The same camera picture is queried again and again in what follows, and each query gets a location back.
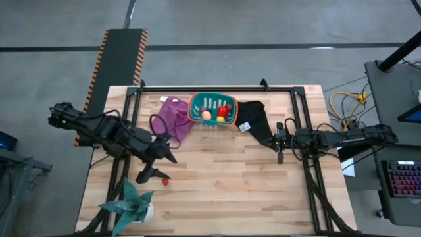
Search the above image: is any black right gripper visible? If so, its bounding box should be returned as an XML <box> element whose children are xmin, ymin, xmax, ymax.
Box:
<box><xmin>262</xmin><ymin>122</ymin><xmax>297</xmax><ymax>165</ymax></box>

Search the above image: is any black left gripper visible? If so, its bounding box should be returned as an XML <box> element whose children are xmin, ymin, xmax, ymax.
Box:
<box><xmin>135</xmin><ymin>132</ymin><xmax>179</xmax><ymax>185</ymax></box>

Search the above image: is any red toy bell pepper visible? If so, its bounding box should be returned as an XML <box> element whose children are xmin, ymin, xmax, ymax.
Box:
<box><xmin>216</xmin><ymin>105</ymin><xmax>231</xmax><ymax>119</ymax></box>

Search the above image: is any black cloth with white label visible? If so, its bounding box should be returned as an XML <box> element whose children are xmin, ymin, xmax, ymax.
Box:
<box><xmin>235</xmin><ymin>100</ymin><xmax>279</xmax><ymax>153</ymax></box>

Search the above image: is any green plant in white pot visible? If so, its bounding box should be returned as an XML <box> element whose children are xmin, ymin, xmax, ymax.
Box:
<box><xmin>99</xmin><ymin>177</ymin><xmax>155</xmax><ymax>237</ymax></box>

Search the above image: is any purple cloth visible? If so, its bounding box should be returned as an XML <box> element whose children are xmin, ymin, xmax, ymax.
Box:
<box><xmin>150</xmin><ymin>95</ymin><xmax>196</xmax><ymax>144</ymax></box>

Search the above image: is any teal basket with orange rim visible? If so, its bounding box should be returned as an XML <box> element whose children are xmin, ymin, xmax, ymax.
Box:
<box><xmin>187</xmin><ymin>92</ymin><xmax>239</xmax><ymax>128</ymax></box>

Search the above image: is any white paper sheet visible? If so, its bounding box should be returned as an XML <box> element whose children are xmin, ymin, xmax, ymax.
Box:
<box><xmin>340</xmin><ymin>157</ymin><xmax>357</xmax><ymax>178</ymax></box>

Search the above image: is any black flat panel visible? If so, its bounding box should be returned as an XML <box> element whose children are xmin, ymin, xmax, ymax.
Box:
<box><xmin>337</xmin><ymin>144</ymin><xmax>379</xmax><ymax>163</ymax></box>

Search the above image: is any black hazard-striped floor mat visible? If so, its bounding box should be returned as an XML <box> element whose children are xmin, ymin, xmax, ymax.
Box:
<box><xmin>74</xmin><ymin>28</ymin><xmax>149</xmax><ymax>147</ymax></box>

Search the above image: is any grey side desk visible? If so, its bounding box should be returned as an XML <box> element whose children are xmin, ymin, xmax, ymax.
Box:
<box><xmin>364</xmin><ymin>60</ymin><xmax>421</xmax><ymax>228</ymax></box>

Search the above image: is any backlit keyboard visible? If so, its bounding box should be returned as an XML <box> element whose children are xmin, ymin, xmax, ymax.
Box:
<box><xmin>381</xmin><ymin>160</ymin><xmax>421</xmax><ymax>198</ymax></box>

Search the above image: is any black floor stand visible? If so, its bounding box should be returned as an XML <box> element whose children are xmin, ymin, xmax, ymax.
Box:
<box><xmin>0</xmin><ymin>147</ymin><xmax>53</xmax><ymax>237</ymax></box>

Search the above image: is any dark laptop screen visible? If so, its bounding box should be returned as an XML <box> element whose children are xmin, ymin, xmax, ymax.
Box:
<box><xmin>397</xmin><ymin>103</ymin><xmax>421</xmax><ymax>124</ymax></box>

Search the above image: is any blue-lit black device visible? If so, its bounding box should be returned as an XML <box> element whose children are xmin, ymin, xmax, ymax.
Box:
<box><xmin>0</xmin><ymin>130</ymin><xmax>18</xmax><ymax>152</ymax></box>

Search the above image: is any black pole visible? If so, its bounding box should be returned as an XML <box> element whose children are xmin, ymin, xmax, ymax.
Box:
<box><xmin>378</xmin><ymin>31</ymin><xmax>421</xmax><ymax>72</ymax></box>

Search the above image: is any black aluminium table frame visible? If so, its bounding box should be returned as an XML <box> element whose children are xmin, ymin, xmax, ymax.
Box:
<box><xmin>77</xmin><ymin>78</ymin><xmax>359</xmax><ymax>237</ymax></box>

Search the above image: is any yellow cable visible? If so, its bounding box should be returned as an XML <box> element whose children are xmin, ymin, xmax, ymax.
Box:
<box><xmin>330</xmin><ymin>92</ymin><xmax>368</xmax><ymax>131</ymax></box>

